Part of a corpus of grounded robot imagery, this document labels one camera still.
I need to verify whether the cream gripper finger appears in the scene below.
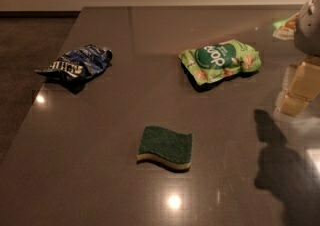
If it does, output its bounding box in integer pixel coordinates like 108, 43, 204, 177
277, 57, 320, 116
275, 65, 297, 107

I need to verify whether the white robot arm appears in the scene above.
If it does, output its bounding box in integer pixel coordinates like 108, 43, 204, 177
273, 0, 320, 116

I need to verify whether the green and yellow sponge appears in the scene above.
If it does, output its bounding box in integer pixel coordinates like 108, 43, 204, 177
137, 126, 193, 171

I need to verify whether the green snack bag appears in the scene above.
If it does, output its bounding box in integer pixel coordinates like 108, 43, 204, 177
178, 40, 261, 86

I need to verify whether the blue chip bag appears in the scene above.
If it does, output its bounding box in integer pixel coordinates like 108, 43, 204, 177
36, 44, 113, 82

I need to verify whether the green and white package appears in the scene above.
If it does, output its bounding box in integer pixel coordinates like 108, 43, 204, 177
273, 13, 299, 40

